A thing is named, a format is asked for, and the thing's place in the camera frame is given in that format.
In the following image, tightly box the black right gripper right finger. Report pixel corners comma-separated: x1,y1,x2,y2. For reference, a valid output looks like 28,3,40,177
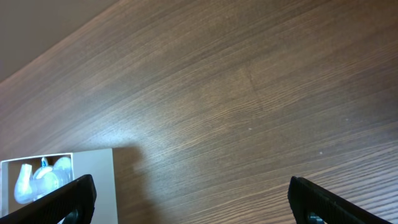
288,176,390,224

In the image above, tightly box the white cardboard box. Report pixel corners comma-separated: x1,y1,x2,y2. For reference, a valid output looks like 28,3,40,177
1,149,118,224

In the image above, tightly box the dark blue spray bottle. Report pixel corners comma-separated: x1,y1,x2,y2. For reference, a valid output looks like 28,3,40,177
14,157,73,204

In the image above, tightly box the blue white toothbrush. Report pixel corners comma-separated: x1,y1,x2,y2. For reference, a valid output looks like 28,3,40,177
41,157,49,167

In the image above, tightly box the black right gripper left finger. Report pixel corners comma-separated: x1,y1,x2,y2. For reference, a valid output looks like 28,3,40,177
1,174,97,224

